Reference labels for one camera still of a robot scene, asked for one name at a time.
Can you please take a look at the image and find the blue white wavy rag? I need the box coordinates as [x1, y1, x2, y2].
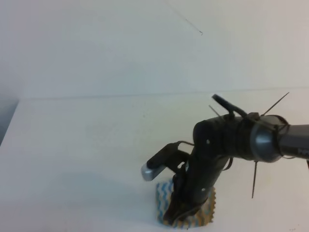
[155, 178, 216, 229]

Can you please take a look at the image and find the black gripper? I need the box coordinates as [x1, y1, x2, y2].
[163, 152, 233, 227]

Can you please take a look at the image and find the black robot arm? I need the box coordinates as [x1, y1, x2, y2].
[159, 113, 309, 225]

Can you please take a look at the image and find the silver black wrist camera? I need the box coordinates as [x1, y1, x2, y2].
[141, 141, 190, 181]

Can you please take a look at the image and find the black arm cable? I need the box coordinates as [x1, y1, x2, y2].
[211, 94, 249, 119]

